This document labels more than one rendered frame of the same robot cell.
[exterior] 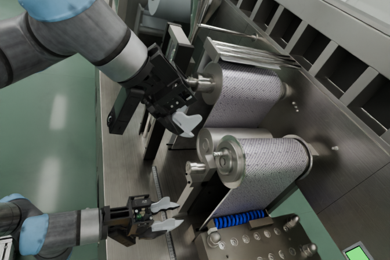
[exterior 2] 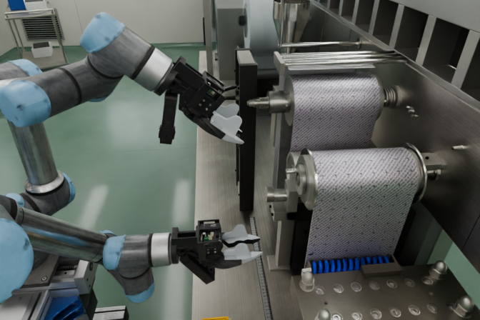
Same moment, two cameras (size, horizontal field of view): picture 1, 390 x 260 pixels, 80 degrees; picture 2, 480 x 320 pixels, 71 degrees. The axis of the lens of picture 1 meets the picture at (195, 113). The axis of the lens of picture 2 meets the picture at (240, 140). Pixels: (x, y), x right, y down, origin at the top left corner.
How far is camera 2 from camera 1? 0.34 m
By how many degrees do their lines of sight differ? 24
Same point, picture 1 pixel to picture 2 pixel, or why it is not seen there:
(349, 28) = not seen: outside the picture
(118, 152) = (212, 204)
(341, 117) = (456, 105)
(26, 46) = (88, 73)
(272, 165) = (359, 176)
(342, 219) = not seen: outside the picture
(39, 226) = (117, 241)
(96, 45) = (126, 61)
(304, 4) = not seen: outside the picture
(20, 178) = not seen: hidden behind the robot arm
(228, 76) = (301, 87)
